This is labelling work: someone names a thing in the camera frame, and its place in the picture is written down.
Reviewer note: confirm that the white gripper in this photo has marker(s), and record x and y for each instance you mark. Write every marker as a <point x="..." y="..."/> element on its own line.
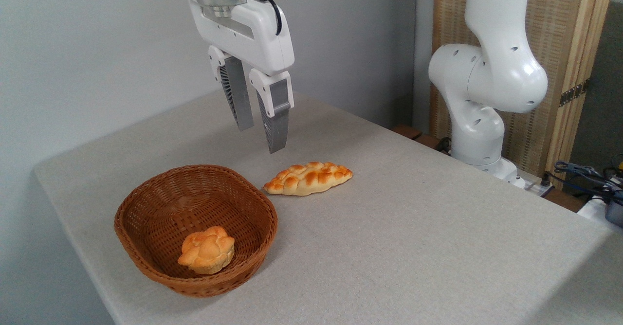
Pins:
<point x="253" y="38"/>

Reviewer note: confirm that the long braided bread loaf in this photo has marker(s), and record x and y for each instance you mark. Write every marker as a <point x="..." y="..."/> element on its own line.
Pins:
<point x="309" y="178"/>

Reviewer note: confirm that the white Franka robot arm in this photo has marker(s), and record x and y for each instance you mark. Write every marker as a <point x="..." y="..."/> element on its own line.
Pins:
<point x="491" y="72"/>

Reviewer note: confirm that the brown wicker basket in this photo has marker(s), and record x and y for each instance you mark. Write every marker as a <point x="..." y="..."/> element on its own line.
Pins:
<point x="160" y="208"/>

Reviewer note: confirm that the round knotted bread roll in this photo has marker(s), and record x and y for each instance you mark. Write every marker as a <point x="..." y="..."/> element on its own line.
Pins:
<point x="207" y="249"/>

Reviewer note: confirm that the brown wooden furniture edge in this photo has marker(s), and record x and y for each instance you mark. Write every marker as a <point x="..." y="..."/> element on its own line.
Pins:
<point x="413" y="134"/>

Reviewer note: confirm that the grey fabric tablecloth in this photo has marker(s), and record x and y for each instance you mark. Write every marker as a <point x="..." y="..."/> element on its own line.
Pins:
<point x="413" y="247"/>

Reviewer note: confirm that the wood and rattan folding screen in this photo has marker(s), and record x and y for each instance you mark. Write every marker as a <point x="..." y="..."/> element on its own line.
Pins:
<point x="559" y="47"/>

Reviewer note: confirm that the grey electronics box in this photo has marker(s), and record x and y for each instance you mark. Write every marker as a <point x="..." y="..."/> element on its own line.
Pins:
<point x="615" y="213"/>

